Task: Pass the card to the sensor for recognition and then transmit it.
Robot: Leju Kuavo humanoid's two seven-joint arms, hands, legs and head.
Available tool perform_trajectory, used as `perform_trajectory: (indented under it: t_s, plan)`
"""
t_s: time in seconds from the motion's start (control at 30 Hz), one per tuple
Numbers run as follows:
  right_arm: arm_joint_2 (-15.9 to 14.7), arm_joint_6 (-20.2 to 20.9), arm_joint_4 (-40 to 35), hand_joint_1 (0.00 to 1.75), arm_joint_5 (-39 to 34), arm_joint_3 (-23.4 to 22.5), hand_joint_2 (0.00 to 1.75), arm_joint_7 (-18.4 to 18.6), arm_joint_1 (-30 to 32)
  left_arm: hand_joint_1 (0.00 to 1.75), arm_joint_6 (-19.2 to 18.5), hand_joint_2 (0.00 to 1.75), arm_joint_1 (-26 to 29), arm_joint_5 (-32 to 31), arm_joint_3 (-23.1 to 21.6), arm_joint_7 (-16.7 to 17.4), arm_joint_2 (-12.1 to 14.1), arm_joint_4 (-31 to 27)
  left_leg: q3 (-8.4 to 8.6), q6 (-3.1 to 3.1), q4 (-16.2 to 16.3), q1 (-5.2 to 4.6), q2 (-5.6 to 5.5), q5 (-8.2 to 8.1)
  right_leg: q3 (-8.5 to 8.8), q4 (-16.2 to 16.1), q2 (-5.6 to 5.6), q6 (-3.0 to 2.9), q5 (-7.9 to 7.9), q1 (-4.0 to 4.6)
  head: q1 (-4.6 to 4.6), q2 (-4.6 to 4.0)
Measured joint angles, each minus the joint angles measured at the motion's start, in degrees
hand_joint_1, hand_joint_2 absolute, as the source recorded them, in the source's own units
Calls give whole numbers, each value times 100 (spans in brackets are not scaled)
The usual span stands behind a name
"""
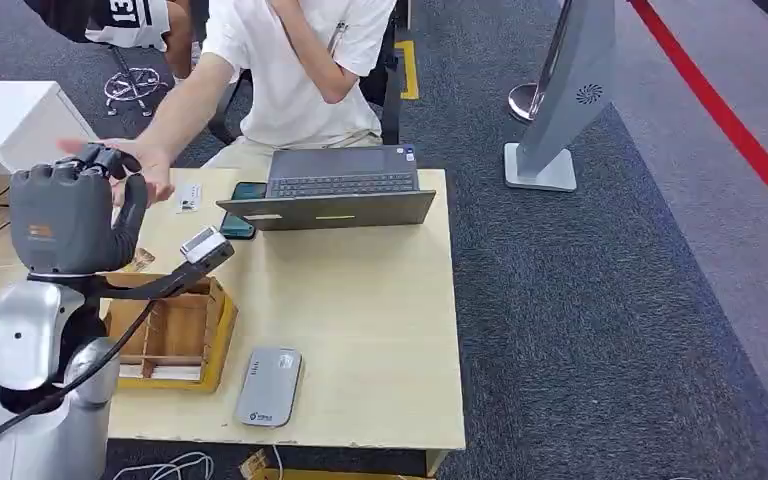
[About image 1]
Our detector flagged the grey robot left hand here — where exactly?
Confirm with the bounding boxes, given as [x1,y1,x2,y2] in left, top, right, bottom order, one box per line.
[8,142,151,276]

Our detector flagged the seated person's right hand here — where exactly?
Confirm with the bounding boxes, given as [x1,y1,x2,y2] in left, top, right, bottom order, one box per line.
[55,137,177,208]

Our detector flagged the small white label card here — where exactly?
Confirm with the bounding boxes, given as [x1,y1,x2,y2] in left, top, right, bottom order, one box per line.
[175,183,204,215]

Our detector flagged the stool base with castors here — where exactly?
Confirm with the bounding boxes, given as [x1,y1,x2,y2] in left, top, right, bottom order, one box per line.
[102,44,170,119]

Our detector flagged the dark smartphone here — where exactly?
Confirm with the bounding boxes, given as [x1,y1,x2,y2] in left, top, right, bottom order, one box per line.
[219,181,269,241]

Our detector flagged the white cabinet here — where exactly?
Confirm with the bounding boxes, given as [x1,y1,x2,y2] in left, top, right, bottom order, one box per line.
[0,80,99,176]

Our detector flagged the standing person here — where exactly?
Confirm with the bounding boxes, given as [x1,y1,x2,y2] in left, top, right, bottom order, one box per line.
[22,0,203,81]

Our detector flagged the wooden card box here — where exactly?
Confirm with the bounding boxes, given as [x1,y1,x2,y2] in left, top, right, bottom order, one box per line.
[99,272,240,393]

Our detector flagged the seated person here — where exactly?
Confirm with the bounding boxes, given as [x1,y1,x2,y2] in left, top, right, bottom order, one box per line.
[55,0,400,208]

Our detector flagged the grey laptop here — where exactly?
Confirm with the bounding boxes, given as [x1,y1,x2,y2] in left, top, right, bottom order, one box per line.
[216,144,437,232]

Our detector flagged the grey card reader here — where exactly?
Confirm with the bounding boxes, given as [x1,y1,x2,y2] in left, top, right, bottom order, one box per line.
[234,346,304,429]

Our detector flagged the yellow floor tape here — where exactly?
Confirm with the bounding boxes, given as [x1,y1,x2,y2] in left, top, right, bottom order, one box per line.
[393,39,420,101]

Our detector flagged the grey kiosk stand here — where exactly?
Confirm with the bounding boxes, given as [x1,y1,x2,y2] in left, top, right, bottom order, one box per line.
[504,0,617,193]

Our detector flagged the red floor tape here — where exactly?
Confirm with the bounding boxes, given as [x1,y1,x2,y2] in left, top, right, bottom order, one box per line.
[629,0,768,233]

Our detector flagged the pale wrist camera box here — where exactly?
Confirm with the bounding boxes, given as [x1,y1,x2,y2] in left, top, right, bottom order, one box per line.
[179,225,236,268]

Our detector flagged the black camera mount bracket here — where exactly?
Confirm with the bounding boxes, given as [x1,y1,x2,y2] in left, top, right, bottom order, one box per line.
[26,260,216,303]

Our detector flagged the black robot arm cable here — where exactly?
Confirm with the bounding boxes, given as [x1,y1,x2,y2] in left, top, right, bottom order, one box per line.
[0,299,160,446]

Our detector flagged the coiled white cables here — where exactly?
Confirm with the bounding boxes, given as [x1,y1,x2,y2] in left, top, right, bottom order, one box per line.
[113,451,215,480]

